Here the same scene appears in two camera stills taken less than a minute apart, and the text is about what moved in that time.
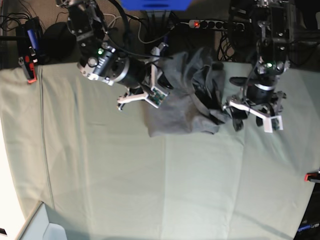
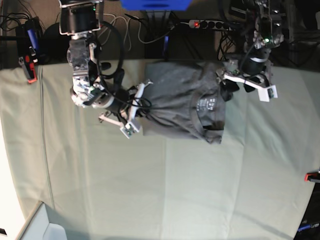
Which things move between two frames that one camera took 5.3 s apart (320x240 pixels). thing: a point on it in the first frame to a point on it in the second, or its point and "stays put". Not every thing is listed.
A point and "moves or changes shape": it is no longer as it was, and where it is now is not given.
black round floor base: (58, 43) stays put
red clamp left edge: (28, 66) stays put
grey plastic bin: (39, 228) stays put
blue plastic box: (156, 5) stays put
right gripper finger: (237, 115) to (227, 87)
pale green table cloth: (95, 165) stays put
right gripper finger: (259, 121) to (248, 88)
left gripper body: (156, 52) to (140, 91)
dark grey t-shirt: (195, 104) moves or changes shape
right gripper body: (270, 111) to (260, 79)
